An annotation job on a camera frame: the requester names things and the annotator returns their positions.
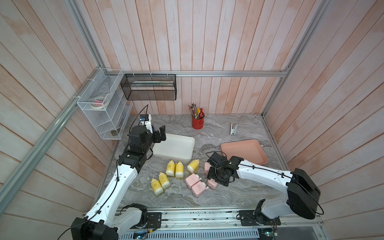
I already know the pink pencil sharpener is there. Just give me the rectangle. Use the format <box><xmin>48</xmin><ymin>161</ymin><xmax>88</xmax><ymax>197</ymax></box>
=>
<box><xmin>204</xmin><ymin>162</ymin><xmax>212</xmax><ymax>176</ymax></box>
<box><xmin>191</xmin><ymin>181</ymin><xmax>209</xmax><ymax>198</ymax></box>
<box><xmin>185</xmin><ymin>174</ymin><xmax>202</xmax><ymax>189</ymax></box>
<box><xmin>207</xmin><ymin>179</ymin><xmax>218</xmax><ymax>190</ymax></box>

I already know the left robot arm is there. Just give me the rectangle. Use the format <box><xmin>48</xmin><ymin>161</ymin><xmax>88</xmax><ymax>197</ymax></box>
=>
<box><xmin>71</xmin><ymin>125</ymin><xmax>167</xmax><ymax>240</ymax></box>

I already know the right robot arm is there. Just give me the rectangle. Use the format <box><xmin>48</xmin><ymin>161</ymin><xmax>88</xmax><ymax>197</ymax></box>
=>
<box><xmin>207</xmin><ymin>152</ymin><xmax>324</xmax><ymax>226</ymax></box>

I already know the white storage tray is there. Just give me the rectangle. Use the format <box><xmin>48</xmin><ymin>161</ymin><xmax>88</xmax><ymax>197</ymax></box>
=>
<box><xmin>153</xmin><ymin>133</ymin><xmax>196</xmax><ymax>161</ymax></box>

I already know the yellow pencil sharpener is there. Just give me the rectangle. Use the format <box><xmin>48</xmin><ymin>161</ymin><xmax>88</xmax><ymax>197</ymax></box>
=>
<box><xmin>175</xmin><ymin>162</ymin><xmax>184</xmax><ymax>179</ymax></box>
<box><xmin>151</xmin><ymin>179</ymin><xmax>164</xmax><ymax>196</ymax></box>
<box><xmin>159</xmin><ymin>172</ymin><xmax>171</xmax><ymax>189</ymax></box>
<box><xmin>187</xmin><ymin>159</ymin><xmax>200</xmax><ymax>174</ymax></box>
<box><xmin>166</xmin><ymin>160</ymin><xmax>176</xmax><ymax>177</ymax></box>

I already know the pink storage tray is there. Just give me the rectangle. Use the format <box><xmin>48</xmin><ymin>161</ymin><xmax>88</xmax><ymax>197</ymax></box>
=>
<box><xmin>221</xmin><ymin>140</ymin><xmax>268</xmax><ymax>165</ymax></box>

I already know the red pen cup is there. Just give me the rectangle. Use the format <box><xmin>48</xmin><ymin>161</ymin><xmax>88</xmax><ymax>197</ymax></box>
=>
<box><xmin>192</xmin><ymin>117</ymin><xmax>205</xmax><ymax>130</ymax></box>

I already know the pens and pencils bunch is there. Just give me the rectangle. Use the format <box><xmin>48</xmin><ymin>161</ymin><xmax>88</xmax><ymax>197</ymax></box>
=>
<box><xmin>188</xmin><ymin>103</ymin><xmax>205</xmax><ymax>120</ymax></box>

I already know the tape roll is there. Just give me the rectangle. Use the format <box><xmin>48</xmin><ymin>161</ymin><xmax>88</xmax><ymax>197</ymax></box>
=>
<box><xmin>90</xmin><ymin>96</ymin><xmax>110</xmax><ymax>110</ymax></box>

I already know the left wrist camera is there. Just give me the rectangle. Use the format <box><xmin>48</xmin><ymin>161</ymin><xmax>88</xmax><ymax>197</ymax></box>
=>
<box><xmin>139</xmin><ymin>114</ymin><xmax>153</xmax><ymax>133</ymax></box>

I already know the black mesh wall basket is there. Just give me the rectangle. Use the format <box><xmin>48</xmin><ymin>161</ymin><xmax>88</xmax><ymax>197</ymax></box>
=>
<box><xmin>120</xmin><ymin>74</ymin><xmax>178</xmax><ymax>101</ymax></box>

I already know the white wire wall shelf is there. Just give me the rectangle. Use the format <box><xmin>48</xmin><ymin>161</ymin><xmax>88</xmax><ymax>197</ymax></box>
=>
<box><xmin>77</xmin><ymin>68</ymin><xmax>132</xmax><ymax>140</ymax></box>

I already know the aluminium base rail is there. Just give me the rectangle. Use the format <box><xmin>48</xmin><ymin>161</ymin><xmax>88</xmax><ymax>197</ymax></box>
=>
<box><xmin>80</xmin><ymin>206</ymin><xmax>325</xmax><ymax>240</ymax></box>

